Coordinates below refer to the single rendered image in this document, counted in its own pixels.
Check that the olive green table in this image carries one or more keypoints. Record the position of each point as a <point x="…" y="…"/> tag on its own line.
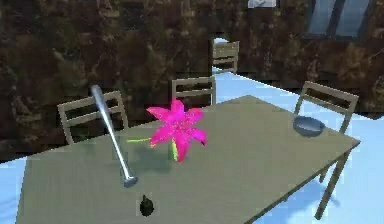
<point x="253" y="160"/>

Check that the dark framed window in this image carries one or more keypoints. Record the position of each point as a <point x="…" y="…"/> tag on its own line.
<point x="336" y="18"/>

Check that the grey round bowl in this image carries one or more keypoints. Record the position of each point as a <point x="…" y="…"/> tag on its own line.
<point x="308" y="126"/>

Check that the small black instrument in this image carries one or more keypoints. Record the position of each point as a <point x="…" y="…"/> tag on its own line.
<point x="146" y="206"/>

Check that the beige wooden chair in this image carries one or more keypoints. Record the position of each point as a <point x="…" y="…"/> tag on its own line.
<point x="88" y="111"/>
<point x="226" y="55"/>
<point x="328" y="96"/>
<point x="193" y="87"/>

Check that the silver baseball bat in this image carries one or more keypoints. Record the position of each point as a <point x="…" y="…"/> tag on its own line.
<point x="110" y="130"/>

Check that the pale framed wall picture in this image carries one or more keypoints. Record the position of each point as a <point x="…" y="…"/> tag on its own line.
<point x="262" y="3"/>

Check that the pink flower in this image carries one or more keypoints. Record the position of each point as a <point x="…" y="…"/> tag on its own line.
<point x="178" y="128"/>

